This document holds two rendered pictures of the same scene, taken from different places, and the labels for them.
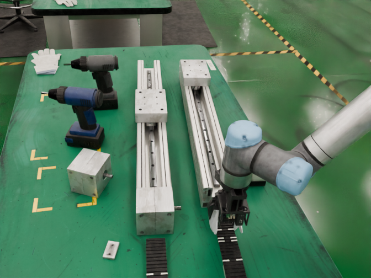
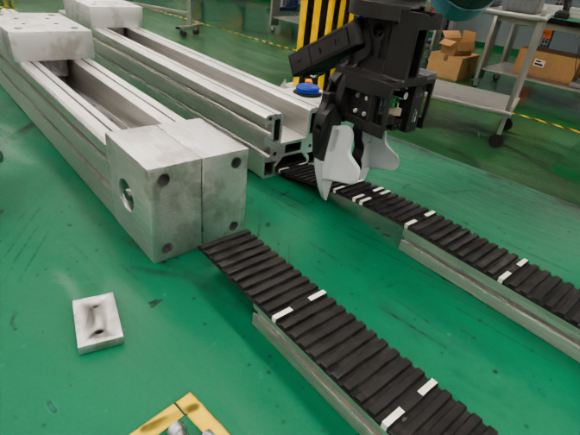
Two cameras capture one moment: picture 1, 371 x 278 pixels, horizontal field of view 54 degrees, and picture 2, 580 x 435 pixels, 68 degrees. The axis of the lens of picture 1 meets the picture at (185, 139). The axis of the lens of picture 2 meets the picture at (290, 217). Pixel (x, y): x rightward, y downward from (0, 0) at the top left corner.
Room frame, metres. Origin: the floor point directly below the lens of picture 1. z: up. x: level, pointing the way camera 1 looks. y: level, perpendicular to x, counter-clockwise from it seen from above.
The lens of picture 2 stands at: (0.30, 0.20, 1.03)
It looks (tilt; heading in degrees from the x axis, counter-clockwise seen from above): 31 degrees down; 324
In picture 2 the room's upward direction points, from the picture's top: 7 degrees clockwise
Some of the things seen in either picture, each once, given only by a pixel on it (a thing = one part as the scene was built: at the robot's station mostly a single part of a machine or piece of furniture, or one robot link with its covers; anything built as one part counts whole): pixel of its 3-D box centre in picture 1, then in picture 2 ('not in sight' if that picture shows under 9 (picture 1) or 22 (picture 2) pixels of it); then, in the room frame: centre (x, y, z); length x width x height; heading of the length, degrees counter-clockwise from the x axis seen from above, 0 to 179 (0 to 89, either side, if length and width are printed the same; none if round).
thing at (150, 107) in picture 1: (150, 108); (40, 44); (1.11, 0.13, 0.87); 0.16 x 0.11 x 0.07; 8
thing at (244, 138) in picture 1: (242, 148); not in sight; (0.63, -0.13, 1.10); 0.09 x 0.08 x 0.11; 52
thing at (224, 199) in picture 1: (232, 198); (381, 69); (0.63, -0.13, 0.94); 0.09 x 0.08 x 0.12; 8
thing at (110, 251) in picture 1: (111, 250); (97, 321); (0.56, 0.17, 0.78); 0.05 x 0.03 x 0.01; 175
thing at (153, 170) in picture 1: (150, 119); (46, 76); (1.11, 0.13, 0.82); 0.80 x 0.10 x 0.09; 8
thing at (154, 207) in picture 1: (159, 210); (189, 182); (0.67, 0.06, 0.83); 0.12 x 0.09 x 0.10; 98
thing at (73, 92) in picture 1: (74, 116); not in sight; (1.00, 0.38, 0.89); 0.20 x 0.08 x 0.22; 87
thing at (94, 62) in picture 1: (93, 82); not in sight; (1.23, 0.37, 0.89); 0.20 x 0.08 x 0.22; 104
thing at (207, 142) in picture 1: (201, 118); (156, 68); (1.14, -0.05, 0.82); 0.80 x 0.10 x 0.09; 8
